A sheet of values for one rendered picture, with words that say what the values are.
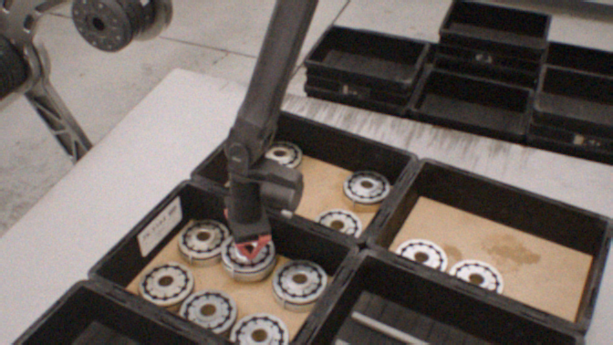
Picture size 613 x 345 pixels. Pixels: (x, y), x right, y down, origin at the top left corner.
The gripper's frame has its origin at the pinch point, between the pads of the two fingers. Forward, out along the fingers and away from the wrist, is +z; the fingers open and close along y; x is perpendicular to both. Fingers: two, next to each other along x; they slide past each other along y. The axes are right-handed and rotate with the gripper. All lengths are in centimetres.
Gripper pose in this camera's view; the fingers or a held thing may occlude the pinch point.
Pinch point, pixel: (248, 245)
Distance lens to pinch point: 125.3
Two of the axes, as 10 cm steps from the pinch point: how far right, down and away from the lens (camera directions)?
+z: -0.4, 7.4, 6.7
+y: -2.8, -6.6, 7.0
